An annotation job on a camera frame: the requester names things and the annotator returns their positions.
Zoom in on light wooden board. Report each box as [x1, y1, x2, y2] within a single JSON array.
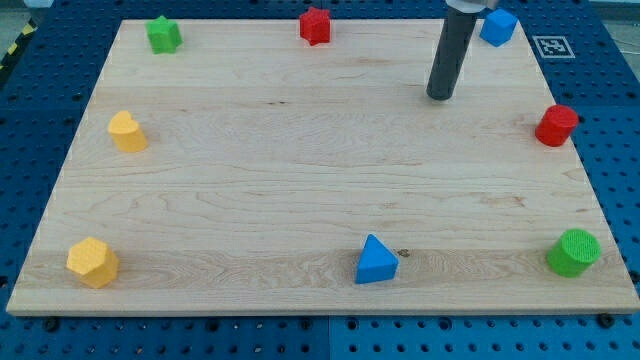
[[7, 19, 639, 317]]

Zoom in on blue triangle block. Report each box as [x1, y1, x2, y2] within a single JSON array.
[[355, 234, 399, 284]]

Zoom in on red cylinder block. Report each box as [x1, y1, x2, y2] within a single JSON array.
[[534, 104, 579, 147]]

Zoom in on black bolt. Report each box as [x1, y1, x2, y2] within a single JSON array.
[[42, 317, 60, 333], [597, 313, 616, 329]]

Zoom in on red star block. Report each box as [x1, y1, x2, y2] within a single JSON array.
[[299, 7, 331, 46]]

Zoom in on white fiducial marker tag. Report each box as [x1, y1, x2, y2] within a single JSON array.
[[532, 35, 575, 59]]

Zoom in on black bolt right front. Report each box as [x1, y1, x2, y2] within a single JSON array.
[[597, 313, 616, 329]]

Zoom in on blue cube block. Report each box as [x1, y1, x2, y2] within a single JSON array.
[[480, 9, 518, 47]]

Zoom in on black bolt left front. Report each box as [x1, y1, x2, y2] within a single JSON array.
[[42, 317, 60, 333]]

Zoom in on yellow hexagon block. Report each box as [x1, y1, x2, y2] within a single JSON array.
[[66, 237, 119, 289]]

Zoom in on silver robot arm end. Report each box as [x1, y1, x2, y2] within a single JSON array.
[[445, 0, 500, 13]]

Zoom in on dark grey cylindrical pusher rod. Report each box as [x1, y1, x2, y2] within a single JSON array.
[[426, 6, 477, 101]]

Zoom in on yellow heart block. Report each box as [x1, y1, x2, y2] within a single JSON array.
[[108, 110, 148, 153]]

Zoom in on green star block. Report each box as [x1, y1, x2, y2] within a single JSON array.
[[145, 15, 183, 54]]

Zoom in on green cylinder block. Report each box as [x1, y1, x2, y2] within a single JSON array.
[[546, 228, 601, 278]]

